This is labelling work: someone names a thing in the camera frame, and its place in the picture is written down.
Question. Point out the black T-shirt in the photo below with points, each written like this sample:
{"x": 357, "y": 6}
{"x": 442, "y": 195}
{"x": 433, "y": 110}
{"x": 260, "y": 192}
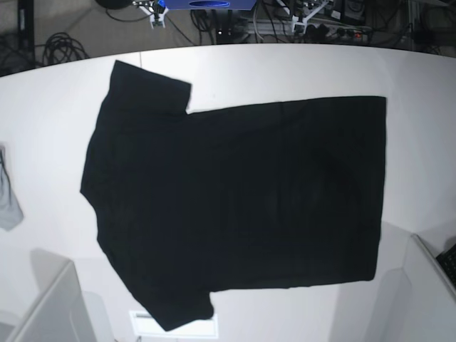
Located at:
{"x": 266, "y": 196}

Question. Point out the blue box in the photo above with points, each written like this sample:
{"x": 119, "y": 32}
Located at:
{"x": 209, "y": 4}

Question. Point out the white slotted table grommet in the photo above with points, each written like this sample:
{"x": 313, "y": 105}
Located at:
{"x": 145, "y": 326}

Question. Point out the grey left partition panel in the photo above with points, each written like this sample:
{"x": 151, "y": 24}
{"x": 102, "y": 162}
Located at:
{"x": 42, "y": 300}

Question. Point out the grey partition panel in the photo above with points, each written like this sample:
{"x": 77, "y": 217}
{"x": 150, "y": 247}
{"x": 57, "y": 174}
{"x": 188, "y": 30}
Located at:
{"x": 415, "y": 302}
{"x": 42, "y": 300}

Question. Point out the grey cloth at table edge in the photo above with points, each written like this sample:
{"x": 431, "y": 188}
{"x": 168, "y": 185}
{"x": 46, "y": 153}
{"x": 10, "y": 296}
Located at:
{"x": 11, "y": 212}

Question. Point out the grey right partition panel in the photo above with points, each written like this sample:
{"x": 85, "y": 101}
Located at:
{"x": 415, "y": 302}

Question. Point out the black keyboard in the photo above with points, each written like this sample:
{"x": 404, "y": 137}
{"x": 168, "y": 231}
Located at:
{"x": 447, "y": 261}

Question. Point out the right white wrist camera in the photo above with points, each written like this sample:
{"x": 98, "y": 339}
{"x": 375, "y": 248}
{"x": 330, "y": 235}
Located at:
{"x": 155, "y": 11}

